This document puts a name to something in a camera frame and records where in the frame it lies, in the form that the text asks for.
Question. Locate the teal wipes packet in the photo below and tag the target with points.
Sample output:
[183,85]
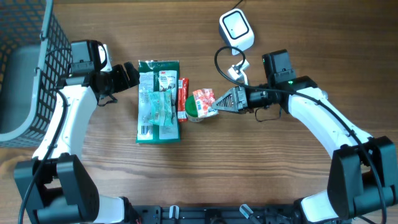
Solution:
[161,113]

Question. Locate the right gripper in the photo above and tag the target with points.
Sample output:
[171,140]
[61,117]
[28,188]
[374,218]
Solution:
[239,96]

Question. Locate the dark grey mesh basket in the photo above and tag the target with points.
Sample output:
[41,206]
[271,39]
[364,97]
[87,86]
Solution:
[35,52]

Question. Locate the white barcode scanner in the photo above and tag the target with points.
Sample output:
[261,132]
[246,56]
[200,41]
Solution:
[235,30]

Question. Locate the green lidded jar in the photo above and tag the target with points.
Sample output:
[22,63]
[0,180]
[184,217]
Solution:
[191,110]

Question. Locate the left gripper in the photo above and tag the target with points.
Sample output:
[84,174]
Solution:
[122,82]

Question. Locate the green sponge package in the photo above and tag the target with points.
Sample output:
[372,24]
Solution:
[157,76]

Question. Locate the red stick packet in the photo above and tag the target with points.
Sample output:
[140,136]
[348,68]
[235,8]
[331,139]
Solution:
[183,84]

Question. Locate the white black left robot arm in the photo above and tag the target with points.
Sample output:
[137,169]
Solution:
[54,185]

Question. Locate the red patterned small carton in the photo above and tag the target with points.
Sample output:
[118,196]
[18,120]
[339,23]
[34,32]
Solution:
[204,98]

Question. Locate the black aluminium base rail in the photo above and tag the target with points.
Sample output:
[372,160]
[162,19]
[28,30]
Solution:
[207,215]

